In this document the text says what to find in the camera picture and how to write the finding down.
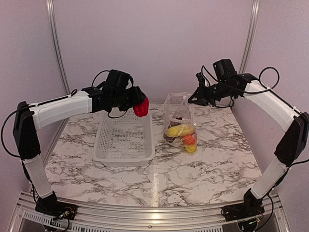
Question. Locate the red toy bell pepper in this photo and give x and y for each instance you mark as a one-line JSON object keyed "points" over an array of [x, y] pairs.
{"points": [[142, 109]]}

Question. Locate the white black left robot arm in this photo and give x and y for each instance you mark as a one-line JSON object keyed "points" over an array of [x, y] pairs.
{"points": [[31, 118]]}

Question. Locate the aluminium right frame post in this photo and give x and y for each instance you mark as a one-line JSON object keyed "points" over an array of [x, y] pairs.
{"points": [[250, 35]]}

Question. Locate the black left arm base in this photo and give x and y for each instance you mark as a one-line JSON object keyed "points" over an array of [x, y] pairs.
{"points": [[51, 206]]}

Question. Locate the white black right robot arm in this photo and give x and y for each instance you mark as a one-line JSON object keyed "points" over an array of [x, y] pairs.
{"points": [[294, 124]]}

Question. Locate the aluminium front frame rail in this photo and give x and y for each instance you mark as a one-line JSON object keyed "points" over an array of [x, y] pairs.
{"points": [[94, 217]]}

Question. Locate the white perforated plastic basket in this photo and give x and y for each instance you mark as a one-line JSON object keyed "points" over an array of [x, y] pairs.
{"points": [[127, 141]]}

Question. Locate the purple toy grape bunch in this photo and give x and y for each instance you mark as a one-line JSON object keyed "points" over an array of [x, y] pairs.
{"points": [[174, 131]]}

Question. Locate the aluminium left frame post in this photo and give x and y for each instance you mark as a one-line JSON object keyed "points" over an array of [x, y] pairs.
{"points": [[56, 44]]}

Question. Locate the yellow toy corn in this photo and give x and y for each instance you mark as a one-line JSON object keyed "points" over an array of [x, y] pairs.
{"points": [[184, 129], [191, 148]]}

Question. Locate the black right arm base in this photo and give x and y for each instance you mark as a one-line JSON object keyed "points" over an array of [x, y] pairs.
{"points": [[250, 207]]}

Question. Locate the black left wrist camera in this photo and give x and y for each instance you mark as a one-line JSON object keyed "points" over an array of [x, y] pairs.
{"points": [[118, 80]]}

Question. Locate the clear zip top bag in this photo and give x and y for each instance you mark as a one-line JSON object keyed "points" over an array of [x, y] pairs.
{"points": [[176, 108]]}

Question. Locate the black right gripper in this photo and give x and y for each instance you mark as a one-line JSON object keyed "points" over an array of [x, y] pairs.
{"points": [[202, 98]]}

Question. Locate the aluminium frame post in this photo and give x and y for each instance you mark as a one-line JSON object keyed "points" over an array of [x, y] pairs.
{"points": [[56, 44], [250, 35]]}

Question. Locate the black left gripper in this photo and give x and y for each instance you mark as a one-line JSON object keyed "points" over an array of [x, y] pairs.
{"points": [[137, 98]]}

